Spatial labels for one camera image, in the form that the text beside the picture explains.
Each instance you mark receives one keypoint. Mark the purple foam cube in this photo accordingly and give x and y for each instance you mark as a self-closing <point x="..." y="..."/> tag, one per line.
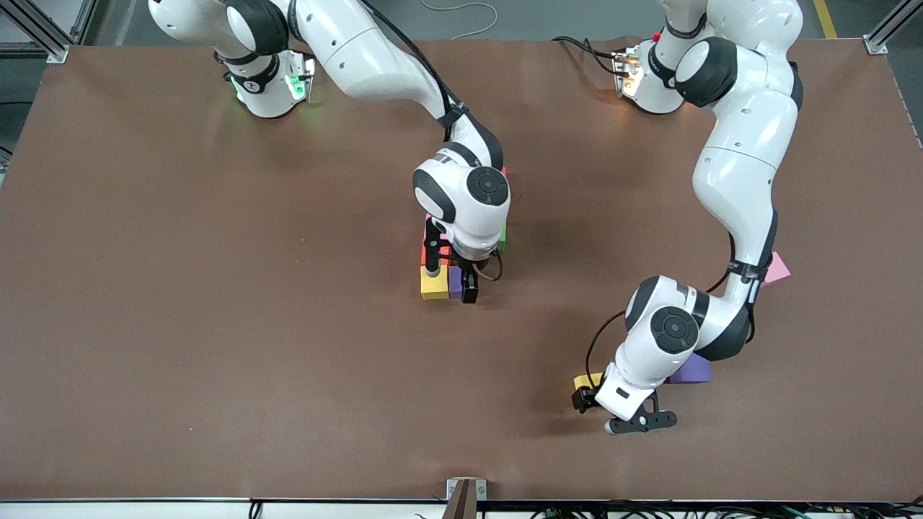
<point x="696" y="373"/>
<point x="456" y="285"/>

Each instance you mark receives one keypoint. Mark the yellow foam cube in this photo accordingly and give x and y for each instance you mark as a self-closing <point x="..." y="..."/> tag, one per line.
<point x="435" y="288"/>
<point x="585" y="380"/>

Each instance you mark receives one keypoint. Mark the green foam cube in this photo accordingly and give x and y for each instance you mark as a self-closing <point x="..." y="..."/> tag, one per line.
<point x="502" y="238"/>

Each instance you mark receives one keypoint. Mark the pink foam cube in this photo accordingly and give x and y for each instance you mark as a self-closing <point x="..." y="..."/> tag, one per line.
<point x="445" y="236"/>
<point x="777" y="272"/>

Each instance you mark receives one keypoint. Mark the orange foam cube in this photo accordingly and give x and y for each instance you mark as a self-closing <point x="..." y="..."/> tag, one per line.
<point x="426" y="256"/>

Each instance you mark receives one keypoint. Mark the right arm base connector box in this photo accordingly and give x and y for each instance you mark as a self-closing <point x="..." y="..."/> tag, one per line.
<point x="303" y="72"/>

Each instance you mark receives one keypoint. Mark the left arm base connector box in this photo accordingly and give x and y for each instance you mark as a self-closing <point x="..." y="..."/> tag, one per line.
<point x="626" y="72"/>

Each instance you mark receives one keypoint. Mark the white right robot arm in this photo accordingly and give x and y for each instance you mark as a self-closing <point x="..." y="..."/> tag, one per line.
<point x="360" y="43"/>

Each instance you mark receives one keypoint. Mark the yellow floor tape strip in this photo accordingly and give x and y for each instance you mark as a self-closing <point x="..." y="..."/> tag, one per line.
<point x="826" y="20"/>

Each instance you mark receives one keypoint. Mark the grey metal bracket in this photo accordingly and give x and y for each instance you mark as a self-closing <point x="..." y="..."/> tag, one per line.
<point x="453" y="489"/>

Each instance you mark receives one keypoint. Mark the aluminium frame profile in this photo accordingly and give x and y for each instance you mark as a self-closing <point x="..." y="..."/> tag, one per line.
<point x="43" y="43"/>
<point x="84" y="18"/>
<point x="883" y="36"/>

